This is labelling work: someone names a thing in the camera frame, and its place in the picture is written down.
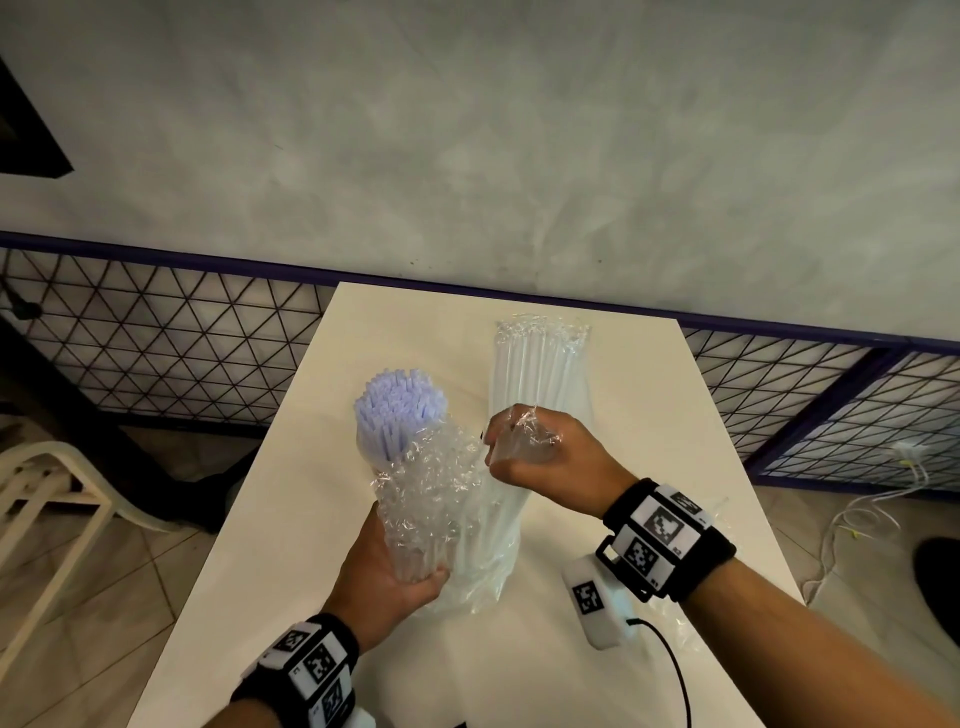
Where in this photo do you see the person's right hand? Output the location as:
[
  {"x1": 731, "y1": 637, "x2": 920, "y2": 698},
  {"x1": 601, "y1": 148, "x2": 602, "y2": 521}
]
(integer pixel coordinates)
[{"x1": 483, "y1": 404, "x2": 643, "y2": 520}]

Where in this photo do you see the handful of clear straws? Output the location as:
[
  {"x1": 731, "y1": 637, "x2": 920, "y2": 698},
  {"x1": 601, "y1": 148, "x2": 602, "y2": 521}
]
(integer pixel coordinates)
[{"x1": 491, "y1": 404, "x2": 564, "y2": 470}]

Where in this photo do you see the dark wooden post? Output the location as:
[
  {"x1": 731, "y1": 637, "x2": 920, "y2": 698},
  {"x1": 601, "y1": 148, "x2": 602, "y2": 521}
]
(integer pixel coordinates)
[{"x1": 0, "y1": 322, "x2": 260, "y2": 534}]

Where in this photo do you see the black wall television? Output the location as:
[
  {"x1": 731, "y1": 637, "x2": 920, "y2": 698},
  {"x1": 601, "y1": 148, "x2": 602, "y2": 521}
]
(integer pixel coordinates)
[{"x1": 0, "y1": 56, "x2": 75, "y2": 179}]

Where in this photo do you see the pack of straws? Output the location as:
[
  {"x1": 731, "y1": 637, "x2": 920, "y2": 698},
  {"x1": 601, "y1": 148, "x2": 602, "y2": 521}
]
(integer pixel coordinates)
[{"x1": 372, "y1": 427, "x2": 523, "y2": 616}]

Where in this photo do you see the black television cable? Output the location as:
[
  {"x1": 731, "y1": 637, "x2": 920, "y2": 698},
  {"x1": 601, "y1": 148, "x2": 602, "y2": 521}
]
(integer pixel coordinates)
[{"x1": 0, "y1": 281, "x2": 43, "y2": 320}]

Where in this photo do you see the white plastic chair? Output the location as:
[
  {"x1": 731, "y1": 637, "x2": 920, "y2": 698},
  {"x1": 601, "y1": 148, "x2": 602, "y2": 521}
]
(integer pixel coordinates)
[{"x1": 0, "y1": 440, "x2": 181, "y2": 669}]

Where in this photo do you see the black camera cable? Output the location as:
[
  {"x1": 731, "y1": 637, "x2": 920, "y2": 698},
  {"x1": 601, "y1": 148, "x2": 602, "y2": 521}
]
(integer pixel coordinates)
[{"x1": 628, "y1": 616, "x2": 693, "y2": 728}]

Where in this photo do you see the purple framed wire mesh fence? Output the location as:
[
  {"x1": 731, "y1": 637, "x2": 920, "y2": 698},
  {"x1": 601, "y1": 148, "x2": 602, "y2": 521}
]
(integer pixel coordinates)
[{"x1": 0, "y1": 230, "x2": 960, "y2": 496}]

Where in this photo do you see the cluster of white straws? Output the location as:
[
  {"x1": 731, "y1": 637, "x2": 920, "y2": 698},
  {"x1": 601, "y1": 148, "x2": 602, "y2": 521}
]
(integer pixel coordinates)
[{"x1": 353, "y1": 367, "x2": 450, "y2": 463}]

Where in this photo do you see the person's right forearm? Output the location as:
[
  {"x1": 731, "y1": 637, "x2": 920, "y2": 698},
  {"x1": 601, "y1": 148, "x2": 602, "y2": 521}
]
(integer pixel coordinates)
[{"x1": 678, "y1": 558, "x2": 960, "y2": 728}]

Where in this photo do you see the person's left hand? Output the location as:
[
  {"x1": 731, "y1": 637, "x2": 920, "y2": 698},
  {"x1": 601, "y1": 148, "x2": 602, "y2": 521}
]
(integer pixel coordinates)
[{"x1": 322, "y1": 500, "x2": 451, "y2": 655}]

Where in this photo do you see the clear acrylic sign stand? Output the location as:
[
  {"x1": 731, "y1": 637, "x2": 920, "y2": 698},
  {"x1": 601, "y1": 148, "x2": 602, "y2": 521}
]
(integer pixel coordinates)
[{"x1": 487, "y1": 316, "x2": 598, "y2": 433}]

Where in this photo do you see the thin white cable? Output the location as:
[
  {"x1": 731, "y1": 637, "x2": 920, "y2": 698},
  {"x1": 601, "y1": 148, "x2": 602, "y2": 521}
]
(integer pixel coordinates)
[{"x1": 802, "y1": 440, "x2": 931, "y2": 605}]

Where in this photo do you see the person's left forearm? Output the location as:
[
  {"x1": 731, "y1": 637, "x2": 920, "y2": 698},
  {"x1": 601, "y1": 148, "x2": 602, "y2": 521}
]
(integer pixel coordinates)
[{"x1": 202, "y1": 697, "x2": 264, "y2": 728}]

